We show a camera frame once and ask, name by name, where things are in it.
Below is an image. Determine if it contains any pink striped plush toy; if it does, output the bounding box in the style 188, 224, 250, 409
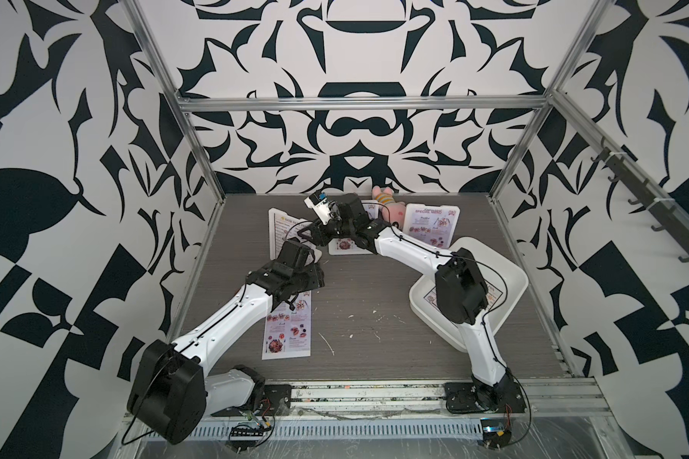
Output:
371, 187, 407, 230

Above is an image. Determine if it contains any dim sum menu sheet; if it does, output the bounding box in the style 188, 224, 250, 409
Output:
272, 211, 305, 259

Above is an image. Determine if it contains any left circuit board with wires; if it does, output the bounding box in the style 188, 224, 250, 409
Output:
227, 399, 277, 452

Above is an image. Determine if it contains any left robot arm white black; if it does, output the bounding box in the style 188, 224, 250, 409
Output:
126, 238, 325, 445

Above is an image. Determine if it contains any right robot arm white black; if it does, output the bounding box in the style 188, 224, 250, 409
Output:
298, 192, 528, 414

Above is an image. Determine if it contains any circuit board with wires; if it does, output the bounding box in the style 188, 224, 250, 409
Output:
227, 399, 277, 452
480, 412, 512, 451

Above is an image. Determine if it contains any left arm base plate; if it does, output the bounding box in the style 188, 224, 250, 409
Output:
211, 384, 293, 418

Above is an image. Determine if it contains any pink special menu sheet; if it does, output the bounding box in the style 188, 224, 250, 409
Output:
261, 292, 313, 361

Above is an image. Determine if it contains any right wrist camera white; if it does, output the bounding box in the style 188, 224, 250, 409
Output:
304, 192, 336, 225

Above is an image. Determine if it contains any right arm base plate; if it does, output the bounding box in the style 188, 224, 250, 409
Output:
444, 382, 526, 414

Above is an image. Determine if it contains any white plastic tray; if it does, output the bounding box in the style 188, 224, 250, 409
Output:
409, 237, 528, 353

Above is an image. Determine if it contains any wall hook rail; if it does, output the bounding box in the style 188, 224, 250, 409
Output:
593, 137, 689, 264

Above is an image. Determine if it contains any right circuit board with wires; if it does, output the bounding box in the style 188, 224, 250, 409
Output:
480, 412, 512, 451

